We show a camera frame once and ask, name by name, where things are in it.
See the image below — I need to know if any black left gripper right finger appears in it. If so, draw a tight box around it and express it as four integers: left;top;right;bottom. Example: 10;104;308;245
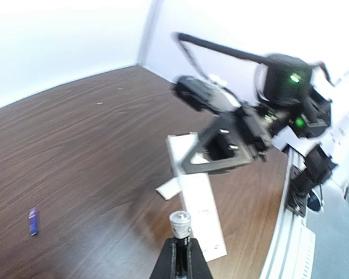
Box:
188;238;212;279

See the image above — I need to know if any white remote control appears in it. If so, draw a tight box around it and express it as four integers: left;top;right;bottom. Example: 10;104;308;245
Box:
167;133;227;262

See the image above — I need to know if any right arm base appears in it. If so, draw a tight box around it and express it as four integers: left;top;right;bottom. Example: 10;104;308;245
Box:
286;144;337;217

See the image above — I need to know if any white battery cover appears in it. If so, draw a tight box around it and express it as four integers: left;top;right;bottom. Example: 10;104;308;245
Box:
155;177;181;201

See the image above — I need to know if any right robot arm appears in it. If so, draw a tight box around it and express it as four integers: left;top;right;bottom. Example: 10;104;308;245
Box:
173;53;332;174

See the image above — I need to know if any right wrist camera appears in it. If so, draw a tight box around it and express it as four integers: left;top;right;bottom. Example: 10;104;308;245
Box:
173;75;241;115

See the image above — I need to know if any black silver battery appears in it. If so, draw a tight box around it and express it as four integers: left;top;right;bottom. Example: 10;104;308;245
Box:
169;210;191;278

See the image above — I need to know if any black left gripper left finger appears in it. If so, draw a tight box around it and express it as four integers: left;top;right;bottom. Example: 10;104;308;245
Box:
150;238;176;279

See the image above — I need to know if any right black cable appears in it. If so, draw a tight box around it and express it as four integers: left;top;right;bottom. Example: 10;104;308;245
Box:
171;31;268;85

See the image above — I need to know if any aluminium front rail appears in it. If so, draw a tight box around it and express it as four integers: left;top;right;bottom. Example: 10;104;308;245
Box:
260;145;316;278

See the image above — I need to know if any purple battery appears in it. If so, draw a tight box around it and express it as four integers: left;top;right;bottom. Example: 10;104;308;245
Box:
29;208;40;236

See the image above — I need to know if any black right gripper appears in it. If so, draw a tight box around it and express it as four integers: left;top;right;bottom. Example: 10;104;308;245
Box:
181;104;275;174

